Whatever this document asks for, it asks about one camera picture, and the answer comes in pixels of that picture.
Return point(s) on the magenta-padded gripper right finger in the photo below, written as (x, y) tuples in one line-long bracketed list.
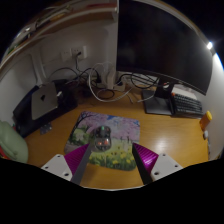
[(163, 165)]

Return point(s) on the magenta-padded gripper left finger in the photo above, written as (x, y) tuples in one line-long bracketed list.
[(60, 165)]

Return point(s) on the transparent computer mouse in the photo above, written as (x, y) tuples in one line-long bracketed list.
[(100, 138)]

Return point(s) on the floral print mouse pad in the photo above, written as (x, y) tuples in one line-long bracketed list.
[(123, 133)]

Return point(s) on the pale green appliance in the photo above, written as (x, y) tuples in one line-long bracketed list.
[(13, 145)]

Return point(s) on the orange jar with yellow lid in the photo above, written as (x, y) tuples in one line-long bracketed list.
[(205, 120)]

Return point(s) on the black keyboard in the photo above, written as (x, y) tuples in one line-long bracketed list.
[(188, 105)]

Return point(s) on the white power strip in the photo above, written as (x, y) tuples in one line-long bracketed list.
[(111, 81)]

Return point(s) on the black computer monitor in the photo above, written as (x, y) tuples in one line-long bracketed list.
[(160, 40)]

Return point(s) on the white light bar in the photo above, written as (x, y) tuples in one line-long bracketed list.
[(209, 45)]

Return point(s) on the white wall outlet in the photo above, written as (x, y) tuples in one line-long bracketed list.
[(81, 52), (65, 55)]

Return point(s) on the wooden wall shelf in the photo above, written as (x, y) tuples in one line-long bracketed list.
[(66, 16)]

